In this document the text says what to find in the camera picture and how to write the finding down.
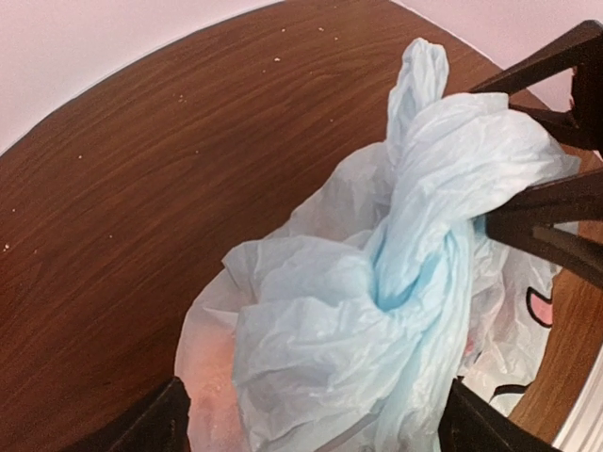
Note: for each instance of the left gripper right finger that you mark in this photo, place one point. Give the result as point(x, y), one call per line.
point(470, 424)

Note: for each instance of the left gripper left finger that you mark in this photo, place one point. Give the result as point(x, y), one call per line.
point(157, 422)

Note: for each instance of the light blue printed plastic bag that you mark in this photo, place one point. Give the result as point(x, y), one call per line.
point(343, 329)

